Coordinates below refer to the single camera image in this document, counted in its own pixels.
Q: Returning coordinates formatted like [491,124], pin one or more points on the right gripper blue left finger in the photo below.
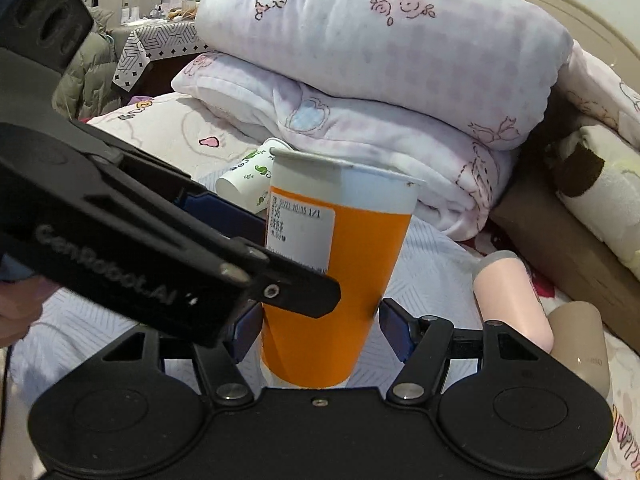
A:
[227,373]

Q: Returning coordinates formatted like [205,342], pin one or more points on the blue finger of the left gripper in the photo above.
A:
[223,216]

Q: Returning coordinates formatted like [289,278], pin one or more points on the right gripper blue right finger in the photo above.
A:
[422,346]

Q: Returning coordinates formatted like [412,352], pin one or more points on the orange paper cup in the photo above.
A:
[347,221]

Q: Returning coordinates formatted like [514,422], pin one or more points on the small white green-print cup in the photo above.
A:
[246,184]

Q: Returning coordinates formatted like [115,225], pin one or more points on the person's left hand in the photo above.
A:
[21,305]

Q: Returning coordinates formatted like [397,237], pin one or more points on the pink cylindrical bottle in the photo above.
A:
[504,292]

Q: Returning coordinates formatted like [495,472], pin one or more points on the green puffer jacket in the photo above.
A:
[85,90]

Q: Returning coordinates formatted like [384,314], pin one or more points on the beige cylindrical bottle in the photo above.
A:
[579,343]

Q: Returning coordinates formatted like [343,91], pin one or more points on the bedside table with patterned cloth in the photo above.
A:
[154,41]

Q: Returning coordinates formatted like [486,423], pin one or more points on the brown folded blanket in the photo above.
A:
[534,223]

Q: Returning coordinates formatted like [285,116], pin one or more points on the pink checkered folded quilt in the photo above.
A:
[443,90]

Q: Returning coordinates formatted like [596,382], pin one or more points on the cream flower blanket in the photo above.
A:
[598,181]

